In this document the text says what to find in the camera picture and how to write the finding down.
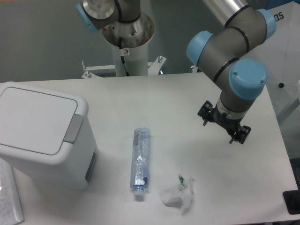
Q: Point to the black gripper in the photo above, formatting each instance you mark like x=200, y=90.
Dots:
x=237, y=132

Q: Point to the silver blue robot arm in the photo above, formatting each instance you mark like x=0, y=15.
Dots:
x=221, y=57

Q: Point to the white trash can body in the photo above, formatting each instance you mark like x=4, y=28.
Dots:
x=70, y=167

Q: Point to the white trash can lid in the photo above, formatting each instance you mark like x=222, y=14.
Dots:
x=36, y=120

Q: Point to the crumpled white paper wrapper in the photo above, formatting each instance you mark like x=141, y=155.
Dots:
x=181, y=195

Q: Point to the crushed clear plastic bottle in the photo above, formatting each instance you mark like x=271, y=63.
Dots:
x=139, y=179

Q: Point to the black device at edge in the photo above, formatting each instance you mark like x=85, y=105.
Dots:
x=292, y=201

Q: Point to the white metal mounting frame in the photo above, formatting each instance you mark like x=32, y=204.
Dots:
x=153, y=68

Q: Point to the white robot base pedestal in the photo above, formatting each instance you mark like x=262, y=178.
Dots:
x=129, y=41

